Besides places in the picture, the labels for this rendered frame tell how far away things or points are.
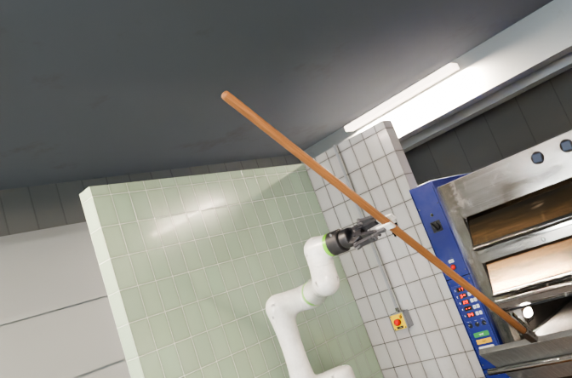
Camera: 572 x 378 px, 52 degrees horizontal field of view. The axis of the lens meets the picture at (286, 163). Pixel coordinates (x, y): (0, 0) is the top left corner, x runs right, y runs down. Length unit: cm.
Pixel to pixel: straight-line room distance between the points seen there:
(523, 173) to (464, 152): 391
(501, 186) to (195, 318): 171
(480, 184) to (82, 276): 271
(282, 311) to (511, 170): 141
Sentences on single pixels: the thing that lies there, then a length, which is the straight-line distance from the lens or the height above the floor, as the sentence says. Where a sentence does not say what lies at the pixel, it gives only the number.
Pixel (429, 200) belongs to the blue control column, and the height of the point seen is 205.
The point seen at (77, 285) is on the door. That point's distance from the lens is 433.
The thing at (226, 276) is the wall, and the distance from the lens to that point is 313.
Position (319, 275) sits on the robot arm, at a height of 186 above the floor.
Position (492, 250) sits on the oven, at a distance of 334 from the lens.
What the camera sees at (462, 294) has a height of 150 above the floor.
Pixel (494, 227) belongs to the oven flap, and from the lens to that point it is 331.
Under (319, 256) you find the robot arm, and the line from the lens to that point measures 230.
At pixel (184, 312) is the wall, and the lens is 292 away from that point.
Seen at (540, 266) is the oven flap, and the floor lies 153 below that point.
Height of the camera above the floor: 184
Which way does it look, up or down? 12 degrees up
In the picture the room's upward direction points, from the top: 20 degrees counter-clockwise
